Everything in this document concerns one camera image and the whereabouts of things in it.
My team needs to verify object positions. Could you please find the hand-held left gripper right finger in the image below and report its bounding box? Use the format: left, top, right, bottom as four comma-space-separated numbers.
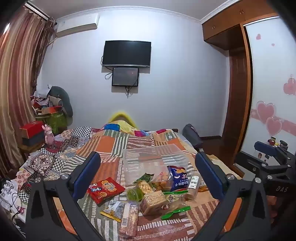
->
195, 152, 272, 241

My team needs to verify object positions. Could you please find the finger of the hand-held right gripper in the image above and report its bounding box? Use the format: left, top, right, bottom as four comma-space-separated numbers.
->
254, 140, 296, 166
235, 151, 292, 180

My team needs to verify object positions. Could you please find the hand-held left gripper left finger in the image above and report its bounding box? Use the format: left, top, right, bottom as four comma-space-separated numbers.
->
25, 151, 109, 241

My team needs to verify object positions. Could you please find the red snack packet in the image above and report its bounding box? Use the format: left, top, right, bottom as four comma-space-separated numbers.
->
87, 177, 125, 204

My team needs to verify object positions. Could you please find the blue snack bag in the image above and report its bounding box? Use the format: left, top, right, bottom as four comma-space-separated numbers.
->
167, 165, 190, 192

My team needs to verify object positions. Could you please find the small grey yellow packet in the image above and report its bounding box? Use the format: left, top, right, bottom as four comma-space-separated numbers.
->
100, 200, 124, 223

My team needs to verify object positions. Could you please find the clear orange snack bag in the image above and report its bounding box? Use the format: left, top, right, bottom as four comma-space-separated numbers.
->
151, 167, 174, 191

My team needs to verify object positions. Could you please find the green jelly cup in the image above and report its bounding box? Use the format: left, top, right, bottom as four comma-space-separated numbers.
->
126, 188, 143, 202

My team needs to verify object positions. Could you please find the beige rice cracker pack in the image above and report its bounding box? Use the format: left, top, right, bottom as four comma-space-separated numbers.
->
140, 189, 191, 220

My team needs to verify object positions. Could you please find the clear plastic container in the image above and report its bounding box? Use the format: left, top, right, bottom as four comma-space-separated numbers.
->
122, 144, 189, 184

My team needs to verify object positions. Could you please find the green label biscuit tube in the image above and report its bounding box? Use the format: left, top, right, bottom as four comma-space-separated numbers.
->
183, 175, 201, 201

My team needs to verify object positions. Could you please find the dark chair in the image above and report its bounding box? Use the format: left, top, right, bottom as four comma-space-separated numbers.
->
182, 124, 204, 149

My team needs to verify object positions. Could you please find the green pea packet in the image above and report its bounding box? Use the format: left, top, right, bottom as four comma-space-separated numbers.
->
133, 173, 154, 184

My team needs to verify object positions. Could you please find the pink plush toy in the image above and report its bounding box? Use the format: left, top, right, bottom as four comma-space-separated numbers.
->
42, 124, 55, 145

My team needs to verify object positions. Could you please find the yellow corn puff packet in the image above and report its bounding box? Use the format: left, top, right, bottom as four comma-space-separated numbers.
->
136, 180, 155, 195

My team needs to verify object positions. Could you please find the long pink wafer pack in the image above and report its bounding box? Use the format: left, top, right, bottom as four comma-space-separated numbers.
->
120, 202, 140, 237

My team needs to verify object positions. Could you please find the yellow colourful blanket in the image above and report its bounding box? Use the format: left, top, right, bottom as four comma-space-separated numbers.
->
103, 111, 149, 138

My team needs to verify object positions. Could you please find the wooden door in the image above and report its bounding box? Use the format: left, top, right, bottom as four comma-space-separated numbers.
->
221, 50, 252, 140

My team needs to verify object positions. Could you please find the dark box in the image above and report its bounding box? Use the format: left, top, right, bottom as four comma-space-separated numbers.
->
22, 134, 45, 147

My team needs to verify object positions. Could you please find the white heart sliding door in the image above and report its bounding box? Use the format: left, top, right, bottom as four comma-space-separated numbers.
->
240, 16, 296, 167

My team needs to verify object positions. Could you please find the red box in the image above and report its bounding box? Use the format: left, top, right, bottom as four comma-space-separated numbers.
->
20, 120, 47, 139

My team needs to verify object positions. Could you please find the clutter pile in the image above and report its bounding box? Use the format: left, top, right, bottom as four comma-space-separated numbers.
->
30, 90, 63, 116

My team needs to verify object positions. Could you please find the striped brown curtain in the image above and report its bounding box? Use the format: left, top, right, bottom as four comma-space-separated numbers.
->
0, 5, 56, 179

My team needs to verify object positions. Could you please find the wooden wardrobe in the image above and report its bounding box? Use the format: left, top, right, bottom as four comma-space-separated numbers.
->
202, 0, 280, 50

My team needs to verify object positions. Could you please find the white air conditioner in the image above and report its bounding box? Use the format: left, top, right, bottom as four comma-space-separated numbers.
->
54, 13, 100, 37

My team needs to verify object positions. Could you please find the small black wall monitor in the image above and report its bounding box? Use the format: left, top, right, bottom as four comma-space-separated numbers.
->
112, 67, 140, 87

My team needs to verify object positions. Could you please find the black wall television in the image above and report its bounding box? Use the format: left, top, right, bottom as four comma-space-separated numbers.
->
102, 40, 152, 68

